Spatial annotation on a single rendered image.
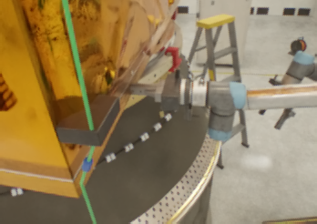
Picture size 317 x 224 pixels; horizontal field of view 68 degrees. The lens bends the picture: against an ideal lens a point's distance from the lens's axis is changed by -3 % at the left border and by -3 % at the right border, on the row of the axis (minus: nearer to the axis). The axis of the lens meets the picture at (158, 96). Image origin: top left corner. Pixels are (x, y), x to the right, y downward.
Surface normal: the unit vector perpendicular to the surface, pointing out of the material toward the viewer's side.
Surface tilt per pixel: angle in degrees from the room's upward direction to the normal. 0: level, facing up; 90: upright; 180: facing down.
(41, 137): 92
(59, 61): 91
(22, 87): 90
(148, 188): 62
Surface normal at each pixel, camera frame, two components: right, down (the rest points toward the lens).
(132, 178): 0.55, -0.04
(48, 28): 0.68, 0.35
